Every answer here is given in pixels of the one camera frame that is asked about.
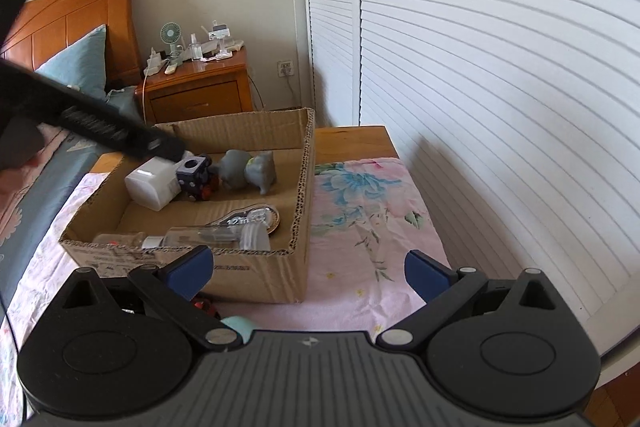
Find red toy train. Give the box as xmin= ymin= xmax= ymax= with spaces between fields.
xmin=192 ymin=298 xmax=221 ymax=320

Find bottle of yellow capsules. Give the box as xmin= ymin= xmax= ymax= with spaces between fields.
xmin=92 ymin=232 xmax=164 ymax=249

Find mint green round case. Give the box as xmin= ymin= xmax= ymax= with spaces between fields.
xmin=221 ymin=315 xmax=257 ymax=343

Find clear plastic jar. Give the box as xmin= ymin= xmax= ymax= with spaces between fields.
xmin=162 ymin=223 xmax=271 ymax=251

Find white translucent plastic case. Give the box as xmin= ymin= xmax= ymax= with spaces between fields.
xmin=125 ymin=157 xmax=181 ymax=211

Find dark blue toy block car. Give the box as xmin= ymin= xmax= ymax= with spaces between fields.
xmin=176 ymin=155 xmax=219 ymax=202

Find correction tape dispenser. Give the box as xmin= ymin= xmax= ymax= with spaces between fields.
xmin=208 ymin=204 xmax=281 ymax=235

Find grey elephant toy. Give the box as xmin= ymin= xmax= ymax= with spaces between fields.
xmin=217 ymin=150 xmax=277 ymax=195

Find blue pillow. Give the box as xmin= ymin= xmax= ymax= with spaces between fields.
xmin=36 ymin=25 xmax=107 ymax=101

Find blue bed sheet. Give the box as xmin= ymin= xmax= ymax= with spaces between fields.
xmin=0 ymin=85 xmax=147 ymax=308

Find wooden bed headboard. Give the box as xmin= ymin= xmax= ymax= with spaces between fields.
xmin=1 ymin=0 xmax=143 ymax=89

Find pink floral quilt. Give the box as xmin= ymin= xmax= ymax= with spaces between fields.
xmin=1 ymin=124 xmax=68 ymax=212

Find pink floral tablecloth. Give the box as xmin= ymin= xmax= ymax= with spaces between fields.
xmin=1 ymin=158 xmax=447 ymax=426

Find white power strip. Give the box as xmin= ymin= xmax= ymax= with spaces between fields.
xmin=144 ymin=48 xmax=165 ymax=77

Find brown cardboard box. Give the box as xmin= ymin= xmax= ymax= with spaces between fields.
xmin=60 ymin=108 xmax=316 ymax=303

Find small green desk fan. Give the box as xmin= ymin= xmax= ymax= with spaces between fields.
xmin=160 ymin=22 xmax=183 ymax=64

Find wooden nightstand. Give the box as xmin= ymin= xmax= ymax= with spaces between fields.
xmin=136 ymin=49 xmax=254 ymax=124

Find clear spray bottle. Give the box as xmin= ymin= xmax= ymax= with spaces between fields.
xmin=190 ymin=34 xmax=203 ymax=62

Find white phone stand gadget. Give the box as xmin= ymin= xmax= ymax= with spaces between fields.
xmin=207 ymin=20 xmax=233 ymax=61

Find white louvred closet doors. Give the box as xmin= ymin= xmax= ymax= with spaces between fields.
xmin=308 ymin=0 xmax=639 ymax=352

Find wall power outlet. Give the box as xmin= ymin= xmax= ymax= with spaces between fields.
xmin=277 ymin=61 xmax=294 ymax=78

